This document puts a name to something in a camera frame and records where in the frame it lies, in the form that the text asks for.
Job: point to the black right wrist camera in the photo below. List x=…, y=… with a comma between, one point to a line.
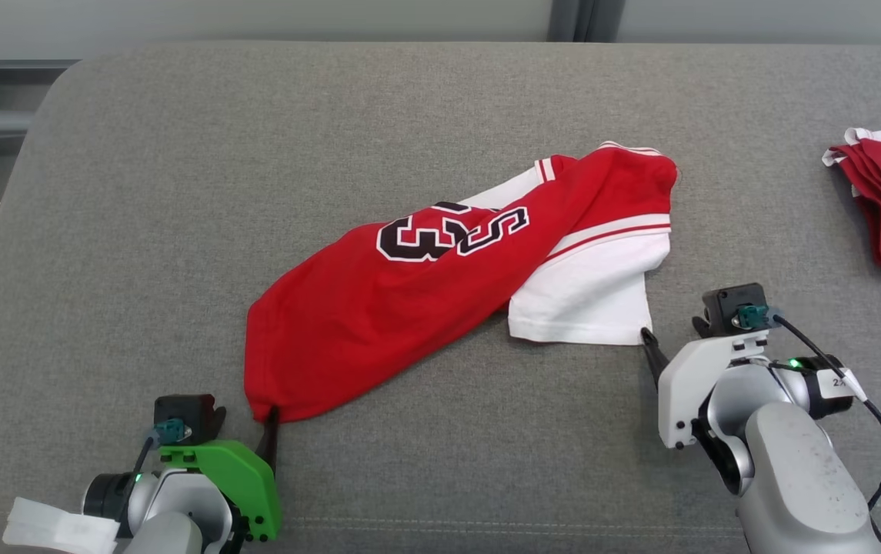
x=732, y=296

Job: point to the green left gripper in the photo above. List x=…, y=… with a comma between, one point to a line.
x=248, y=481

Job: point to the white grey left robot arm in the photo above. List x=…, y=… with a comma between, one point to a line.
x=178, y=515

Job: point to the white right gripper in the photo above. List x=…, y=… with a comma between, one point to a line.
x=686, y=385

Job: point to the grey vertical wall post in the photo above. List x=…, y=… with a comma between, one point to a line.
x=585, y=19

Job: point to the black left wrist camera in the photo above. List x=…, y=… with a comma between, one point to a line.
x=182, y=412

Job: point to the red white number 23 jersey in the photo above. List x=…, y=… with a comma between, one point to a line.
x=378, y=323

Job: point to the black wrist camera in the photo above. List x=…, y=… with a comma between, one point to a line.
x=182, y=412
x=732, y=296

